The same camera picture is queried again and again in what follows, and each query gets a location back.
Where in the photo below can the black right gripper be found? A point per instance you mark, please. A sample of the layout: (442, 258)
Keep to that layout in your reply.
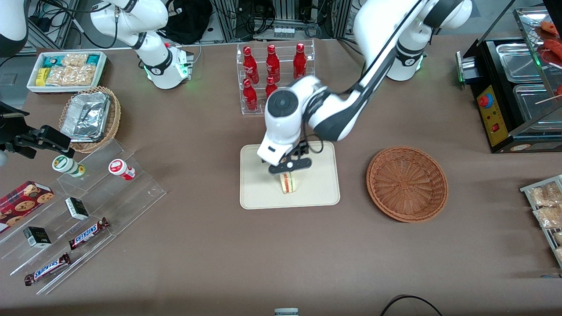
(13, 130)

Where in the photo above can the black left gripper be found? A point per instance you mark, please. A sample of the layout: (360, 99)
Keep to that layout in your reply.
(303, 150)

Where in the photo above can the triangular sandwich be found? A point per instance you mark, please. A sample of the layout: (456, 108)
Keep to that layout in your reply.
(288, 184)

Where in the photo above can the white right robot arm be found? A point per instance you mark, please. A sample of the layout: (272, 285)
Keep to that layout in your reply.
(153, 17)

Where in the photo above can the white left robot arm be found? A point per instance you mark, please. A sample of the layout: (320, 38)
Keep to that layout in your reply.
(281, 127)

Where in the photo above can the beige plastic tray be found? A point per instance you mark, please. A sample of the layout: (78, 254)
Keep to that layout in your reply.
(263, 193)

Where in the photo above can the light wicker basket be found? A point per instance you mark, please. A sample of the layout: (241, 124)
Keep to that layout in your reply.
(113, 118)

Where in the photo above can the empty brown wicker basket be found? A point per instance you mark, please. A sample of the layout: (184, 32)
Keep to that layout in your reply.
(406, 184)

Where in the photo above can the tray of wrapped snacks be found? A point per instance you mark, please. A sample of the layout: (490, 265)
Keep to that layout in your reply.
(544, 237)

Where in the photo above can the green white yogurt bottle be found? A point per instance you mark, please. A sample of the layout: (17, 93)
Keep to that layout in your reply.
(66, 165)

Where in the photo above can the stacked aluminium foil trays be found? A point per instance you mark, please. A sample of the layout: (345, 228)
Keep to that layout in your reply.
(85, 116)

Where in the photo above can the white rectangular snack bin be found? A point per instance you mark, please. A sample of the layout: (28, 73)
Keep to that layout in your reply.
(35, 87)

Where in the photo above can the yellow snack pack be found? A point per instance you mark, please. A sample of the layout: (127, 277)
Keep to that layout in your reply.
(41, 77)

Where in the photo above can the large clear puffed snack bag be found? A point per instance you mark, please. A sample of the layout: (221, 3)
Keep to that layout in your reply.
(70, 75)

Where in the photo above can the red white yogurt bottle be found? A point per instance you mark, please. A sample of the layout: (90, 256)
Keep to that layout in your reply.
(120, 169)

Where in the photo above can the small black drink carton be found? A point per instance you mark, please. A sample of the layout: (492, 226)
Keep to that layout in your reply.
(77, 208)
(37, 237)

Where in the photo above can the red cookie box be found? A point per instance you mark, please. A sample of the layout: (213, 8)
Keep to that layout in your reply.
(22, 204)

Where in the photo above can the clear acrylic bottle rack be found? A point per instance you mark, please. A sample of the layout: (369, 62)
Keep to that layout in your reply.
(246, 112)

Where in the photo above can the large teal snack pack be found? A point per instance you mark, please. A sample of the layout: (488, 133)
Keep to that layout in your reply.
(52, 60)

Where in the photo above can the small clear puffed snack bag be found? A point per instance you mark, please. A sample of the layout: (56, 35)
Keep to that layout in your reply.
(74, 59)

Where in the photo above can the red cola bottle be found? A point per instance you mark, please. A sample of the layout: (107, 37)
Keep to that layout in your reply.
(250, 66)
(272, 63)
(250, 96)
(270, 87)
(300, 61)

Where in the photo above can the small teal snack pack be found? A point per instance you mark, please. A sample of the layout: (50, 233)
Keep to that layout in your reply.
(92, 59)

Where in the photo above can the clear acrylic stepped shelf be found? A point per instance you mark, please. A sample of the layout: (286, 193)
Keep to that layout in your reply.
(123, 197)

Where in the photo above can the snickers chocolate bar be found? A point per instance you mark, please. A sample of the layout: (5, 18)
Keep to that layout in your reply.
(46, 270)
(88, 233)

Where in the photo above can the small grey device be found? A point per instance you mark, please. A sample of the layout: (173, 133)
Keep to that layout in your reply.
(286, 312)

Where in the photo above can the white power strip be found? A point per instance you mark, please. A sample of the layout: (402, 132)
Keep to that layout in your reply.
(284, 32)

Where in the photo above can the black bag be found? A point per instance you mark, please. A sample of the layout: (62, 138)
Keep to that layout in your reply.
(189, 22)

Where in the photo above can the black hot food display machine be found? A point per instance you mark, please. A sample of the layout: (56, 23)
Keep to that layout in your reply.
(494, 127)

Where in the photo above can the stainless steel food pan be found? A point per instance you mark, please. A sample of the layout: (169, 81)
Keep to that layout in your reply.
(533, 103)
(520, 61)

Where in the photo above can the clear bag of pastries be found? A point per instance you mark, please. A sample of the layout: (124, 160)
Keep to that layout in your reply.
(559, 254)
(546, 195)
(549, 217)
(558, 238)

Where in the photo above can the red sausages on skewers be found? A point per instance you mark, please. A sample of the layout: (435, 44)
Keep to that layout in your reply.
(552, 46)

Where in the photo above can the aluminium frame rack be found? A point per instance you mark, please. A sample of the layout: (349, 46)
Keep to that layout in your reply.
(281, 11)

